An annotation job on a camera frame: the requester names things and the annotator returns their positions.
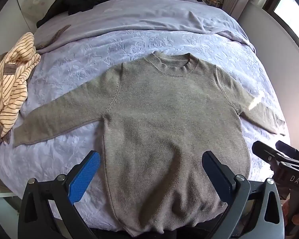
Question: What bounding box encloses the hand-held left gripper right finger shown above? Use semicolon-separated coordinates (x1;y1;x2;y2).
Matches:
202;151;282;239

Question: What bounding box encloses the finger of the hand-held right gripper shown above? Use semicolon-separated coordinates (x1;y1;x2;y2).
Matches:
252;141;287;170
275;140;299;160

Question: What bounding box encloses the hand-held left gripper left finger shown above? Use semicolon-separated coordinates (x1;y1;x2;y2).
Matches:
17;151;101;239

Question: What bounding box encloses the grey knit sweater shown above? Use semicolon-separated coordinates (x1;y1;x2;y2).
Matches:
14;52;286;237

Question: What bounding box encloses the pale embossed bed cover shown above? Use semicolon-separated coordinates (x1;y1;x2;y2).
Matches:
0;28;289;232

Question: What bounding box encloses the cream striped garment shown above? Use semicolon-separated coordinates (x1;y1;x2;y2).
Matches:
0;32;42;156

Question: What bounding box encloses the window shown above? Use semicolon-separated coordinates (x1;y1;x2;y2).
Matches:
263;0;299;44

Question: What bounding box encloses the lavender fleece blanket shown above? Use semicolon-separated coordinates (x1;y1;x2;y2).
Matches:
33;0;255;55

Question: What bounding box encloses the black jacket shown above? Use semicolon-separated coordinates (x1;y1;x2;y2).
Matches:
36;0;120;28

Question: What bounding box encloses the white fan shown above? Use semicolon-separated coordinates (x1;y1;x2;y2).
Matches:
23;0;51;21

